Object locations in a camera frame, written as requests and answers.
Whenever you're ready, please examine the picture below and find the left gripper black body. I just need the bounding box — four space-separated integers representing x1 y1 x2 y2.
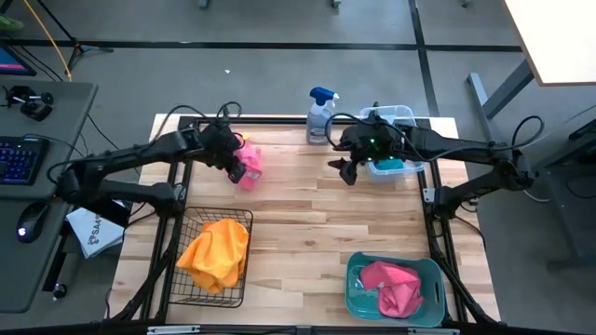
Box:
200 122 244 170

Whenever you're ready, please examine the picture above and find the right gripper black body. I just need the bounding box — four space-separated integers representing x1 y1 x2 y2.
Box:
342 119 404 165

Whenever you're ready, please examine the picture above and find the blue microfiber towel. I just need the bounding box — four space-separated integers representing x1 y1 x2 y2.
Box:
373 158 406 171

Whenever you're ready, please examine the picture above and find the orange microfiber towel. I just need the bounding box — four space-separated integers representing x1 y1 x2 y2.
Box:
199 218 251 276

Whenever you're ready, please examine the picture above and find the yellow microfiber towel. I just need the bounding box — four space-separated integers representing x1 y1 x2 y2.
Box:
176 241 246 295

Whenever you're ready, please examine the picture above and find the clear plastic bin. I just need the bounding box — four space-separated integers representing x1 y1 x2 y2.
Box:
358 104 427 183

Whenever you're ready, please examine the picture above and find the spray bottle with blue trigger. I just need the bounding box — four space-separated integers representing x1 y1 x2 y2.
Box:
305 86 341 146

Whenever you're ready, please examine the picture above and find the teal plastic basket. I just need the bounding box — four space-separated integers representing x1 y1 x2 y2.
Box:
344 251 447 328

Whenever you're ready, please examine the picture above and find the grey table leg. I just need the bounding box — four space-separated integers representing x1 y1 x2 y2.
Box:
467 60 535 120

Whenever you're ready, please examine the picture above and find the white printed bag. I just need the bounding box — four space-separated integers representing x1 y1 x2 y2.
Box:
65 206 127 260

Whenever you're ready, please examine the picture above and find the black tripod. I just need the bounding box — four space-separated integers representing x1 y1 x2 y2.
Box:
35 0 115 72

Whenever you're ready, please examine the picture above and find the black backlit keyboard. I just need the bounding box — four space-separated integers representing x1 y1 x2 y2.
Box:
0 135 50 187

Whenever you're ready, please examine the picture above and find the black computer mouse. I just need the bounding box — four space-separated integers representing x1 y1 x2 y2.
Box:
15 201 50 245

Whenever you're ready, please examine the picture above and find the grey cabinet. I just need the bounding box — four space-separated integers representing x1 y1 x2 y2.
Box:
534 105 596 271

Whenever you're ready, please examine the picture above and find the white table top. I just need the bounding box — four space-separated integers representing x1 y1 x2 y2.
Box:
504 0 596 87

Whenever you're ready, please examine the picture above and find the computer monitor with pink screen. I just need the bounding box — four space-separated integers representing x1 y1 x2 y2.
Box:
0 43 38 77

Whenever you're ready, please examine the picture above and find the grey desk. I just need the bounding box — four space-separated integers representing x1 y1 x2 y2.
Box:
0 78 100 315

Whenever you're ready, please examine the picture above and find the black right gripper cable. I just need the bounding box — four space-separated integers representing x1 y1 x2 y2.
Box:
323 112 373 151

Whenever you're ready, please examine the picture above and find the black metal rig frame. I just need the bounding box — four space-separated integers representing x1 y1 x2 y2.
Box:
100 115 500 335

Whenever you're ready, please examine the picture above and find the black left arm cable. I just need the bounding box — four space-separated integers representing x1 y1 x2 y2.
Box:
152 100 244 141

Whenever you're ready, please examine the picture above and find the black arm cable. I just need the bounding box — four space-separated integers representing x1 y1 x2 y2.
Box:
152 100 244 141
510 114 547 151

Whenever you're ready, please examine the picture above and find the black wire basket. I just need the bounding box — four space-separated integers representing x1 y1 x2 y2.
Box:
168 206 255 309

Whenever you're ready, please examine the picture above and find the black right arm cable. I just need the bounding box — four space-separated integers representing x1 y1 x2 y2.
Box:
510 114 547 151

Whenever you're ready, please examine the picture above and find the black desk clamp mount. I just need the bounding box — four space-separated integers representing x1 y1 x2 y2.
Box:
3 84 55 123

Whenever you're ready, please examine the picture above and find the yellow cable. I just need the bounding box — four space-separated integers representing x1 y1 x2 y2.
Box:
21 0 74 83

